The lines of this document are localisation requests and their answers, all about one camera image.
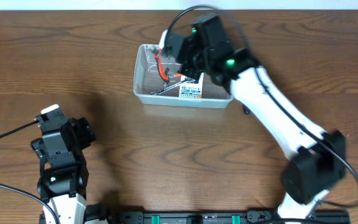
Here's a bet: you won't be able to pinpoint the clear plastic container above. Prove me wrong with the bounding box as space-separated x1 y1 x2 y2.
133 44 233 109

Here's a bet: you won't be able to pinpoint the orange handled pliers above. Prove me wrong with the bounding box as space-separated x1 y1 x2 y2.
153 49 170 84

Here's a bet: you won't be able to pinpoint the black yellow screwdriver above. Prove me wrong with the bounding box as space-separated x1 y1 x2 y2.
242 105 250 114

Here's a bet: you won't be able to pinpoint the black left cable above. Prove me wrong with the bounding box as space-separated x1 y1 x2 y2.
0 120 60 224

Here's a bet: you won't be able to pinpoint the black right cable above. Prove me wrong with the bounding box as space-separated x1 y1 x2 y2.
165 4 358 208

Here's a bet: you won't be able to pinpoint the silver ring wrench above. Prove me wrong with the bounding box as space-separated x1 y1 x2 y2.
150 79 189 95

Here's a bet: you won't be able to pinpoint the white blue cardboard box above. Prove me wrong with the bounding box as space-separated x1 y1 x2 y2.
178 73 204 99

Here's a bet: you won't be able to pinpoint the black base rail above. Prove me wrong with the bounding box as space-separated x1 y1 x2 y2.
85 203 351 224

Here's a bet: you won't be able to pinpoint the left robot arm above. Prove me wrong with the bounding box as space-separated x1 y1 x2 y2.
30 105 96 223

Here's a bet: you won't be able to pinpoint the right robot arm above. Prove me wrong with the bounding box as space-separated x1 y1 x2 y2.
160 10 347 223

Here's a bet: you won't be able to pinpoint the small black orange hammer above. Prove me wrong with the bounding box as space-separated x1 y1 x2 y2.
164 68 182 83

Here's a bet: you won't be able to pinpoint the black cable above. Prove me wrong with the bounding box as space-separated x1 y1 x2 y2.
165 4 358 208
0 120 60 224

